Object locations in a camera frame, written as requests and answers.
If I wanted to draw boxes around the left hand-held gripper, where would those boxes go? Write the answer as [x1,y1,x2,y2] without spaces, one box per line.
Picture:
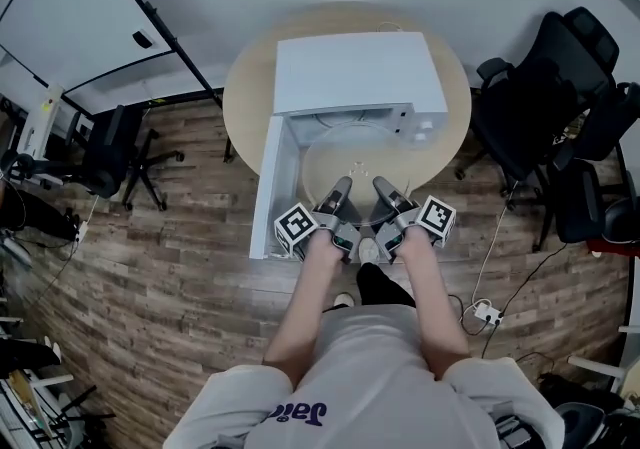
[273,175,362,266]

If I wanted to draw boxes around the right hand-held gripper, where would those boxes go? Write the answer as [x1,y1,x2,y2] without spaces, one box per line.
[373,175,458,266]

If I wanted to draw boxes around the clear glass turntable plate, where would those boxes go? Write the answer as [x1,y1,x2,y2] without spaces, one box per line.
[301,120,427,229]

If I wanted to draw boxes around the white microwave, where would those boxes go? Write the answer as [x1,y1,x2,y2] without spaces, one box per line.
[248,31,449,262]

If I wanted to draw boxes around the person's right forearm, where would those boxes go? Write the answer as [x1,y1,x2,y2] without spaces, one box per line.
[397,230,472,382]

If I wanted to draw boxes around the person's left forearm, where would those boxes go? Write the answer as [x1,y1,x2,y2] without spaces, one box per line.
[262,229,347,391]

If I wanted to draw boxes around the person's black trouser leg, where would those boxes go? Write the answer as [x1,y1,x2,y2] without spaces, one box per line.
[355,261,417,311]

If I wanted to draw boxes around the round wooden table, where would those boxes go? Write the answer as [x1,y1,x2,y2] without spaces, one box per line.
[221,0,473,191]

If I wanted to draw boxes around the black office chair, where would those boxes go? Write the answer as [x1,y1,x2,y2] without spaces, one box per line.
[453,5,622,211]
[62,103,187,213]
[532,80,640,254]

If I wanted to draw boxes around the person's grey shirt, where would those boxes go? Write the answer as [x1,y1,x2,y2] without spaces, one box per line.
[162,304,566,449]

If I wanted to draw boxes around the black bag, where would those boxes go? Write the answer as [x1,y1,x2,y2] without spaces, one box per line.
[536,370,623,409]

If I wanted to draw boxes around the white machine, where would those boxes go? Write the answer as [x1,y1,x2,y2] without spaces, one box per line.
[16,83,67,162]

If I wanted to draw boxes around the black-framed glass partition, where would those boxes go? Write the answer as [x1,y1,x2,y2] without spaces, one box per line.
[0,0,225,119]

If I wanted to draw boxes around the black tripod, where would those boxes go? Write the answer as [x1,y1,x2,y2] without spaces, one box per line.
[48,383,117,434]

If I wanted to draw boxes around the white power cable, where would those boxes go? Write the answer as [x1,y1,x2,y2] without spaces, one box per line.
[469,180,510,307]

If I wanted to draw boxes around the black floor cable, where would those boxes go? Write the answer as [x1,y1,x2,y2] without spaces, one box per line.
[479,240,570,359]

